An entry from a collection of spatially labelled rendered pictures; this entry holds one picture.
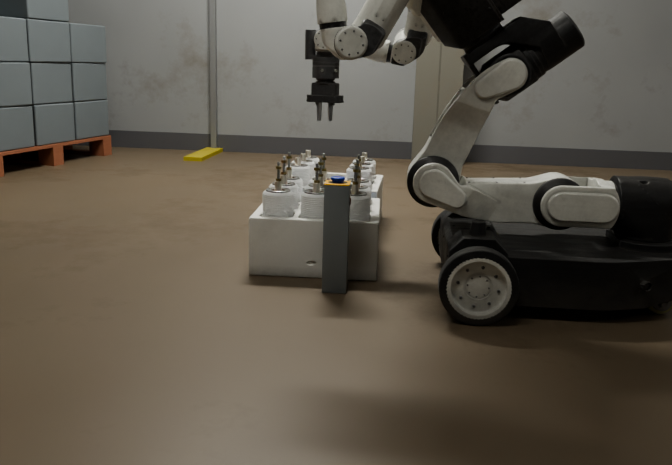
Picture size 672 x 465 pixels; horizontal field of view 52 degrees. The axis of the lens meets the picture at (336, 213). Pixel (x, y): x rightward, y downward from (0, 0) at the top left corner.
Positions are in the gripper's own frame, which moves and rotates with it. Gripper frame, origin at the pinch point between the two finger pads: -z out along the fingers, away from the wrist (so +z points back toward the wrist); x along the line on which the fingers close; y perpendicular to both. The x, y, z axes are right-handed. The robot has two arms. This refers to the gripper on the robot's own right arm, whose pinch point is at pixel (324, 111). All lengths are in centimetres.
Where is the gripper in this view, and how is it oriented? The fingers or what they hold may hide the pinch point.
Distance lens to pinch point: 231.5
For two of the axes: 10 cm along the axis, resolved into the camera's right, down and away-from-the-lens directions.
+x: -9.7, -0.8, 2.4
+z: 0.3, -9.8, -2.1
